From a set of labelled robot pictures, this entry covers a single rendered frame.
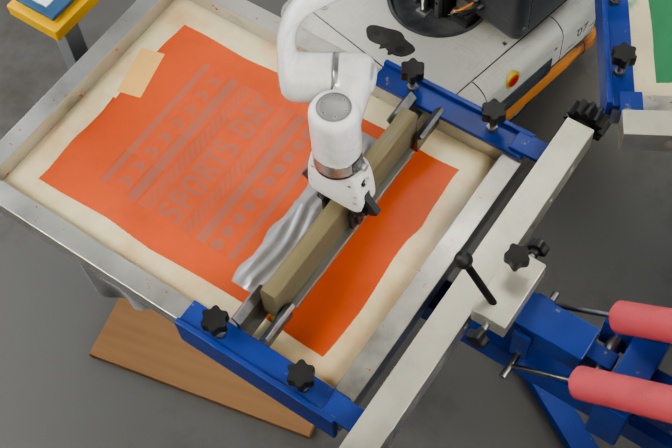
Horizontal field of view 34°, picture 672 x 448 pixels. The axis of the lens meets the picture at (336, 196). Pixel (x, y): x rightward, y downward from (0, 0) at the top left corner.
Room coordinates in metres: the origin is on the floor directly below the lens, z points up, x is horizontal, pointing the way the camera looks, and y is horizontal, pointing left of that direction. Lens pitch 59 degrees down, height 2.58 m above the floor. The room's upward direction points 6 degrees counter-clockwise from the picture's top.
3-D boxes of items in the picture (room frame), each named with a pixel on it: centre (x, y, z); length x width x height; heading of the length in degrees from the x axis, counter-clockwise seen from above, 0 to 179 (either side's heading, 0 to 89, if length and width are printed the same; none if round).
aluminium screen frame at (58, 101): (1.03, 0.15, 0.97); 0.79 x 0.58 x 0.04; 51
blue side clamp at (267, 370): (0.67, 0.14, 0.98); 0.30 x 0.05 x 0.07; 51
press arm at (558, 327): (0.68, -0.29, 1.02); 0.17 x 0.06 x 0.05; 51
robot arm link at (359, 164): (0.90, -0.01, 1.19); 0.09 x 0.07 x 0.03; 51
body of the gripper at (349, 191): (0.90, -0.01, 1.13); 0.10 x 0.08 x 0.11; 51
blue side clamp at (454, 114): (1.10, -0.21, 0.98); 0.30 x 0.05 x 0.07; 51
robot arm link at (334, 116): (0.94, -0.02, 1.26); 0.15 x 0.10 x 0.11; 172
